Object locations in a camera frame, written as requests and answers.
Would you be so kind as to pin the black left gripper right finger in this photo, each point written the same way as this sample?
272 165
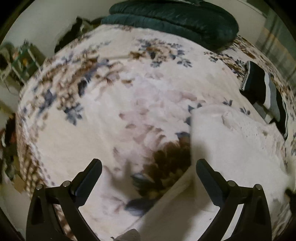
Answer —
254 222

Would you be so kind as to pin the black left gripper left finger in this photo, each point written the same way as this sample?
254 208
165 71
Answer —
43 222

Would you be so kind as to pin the white knitted garment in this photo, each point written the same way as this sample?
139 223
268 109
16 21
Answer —
240 149

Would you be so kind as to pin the black grey striped clothes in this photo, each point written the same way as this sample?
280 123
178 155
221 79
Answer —
258 87

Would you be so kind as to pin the black clothes pile beside bed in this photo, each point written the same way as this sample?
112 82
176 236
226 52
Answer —
79 28

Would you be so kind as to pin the floral bed blanket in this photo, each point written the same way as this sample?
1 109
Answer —
125 96

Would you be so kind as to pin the green metal shelf rack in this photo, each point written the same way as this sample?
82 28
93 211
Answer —
20 63

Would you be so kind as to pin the dark green folded quilt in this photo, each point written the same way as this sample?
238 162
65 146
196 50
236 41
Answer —
204 23

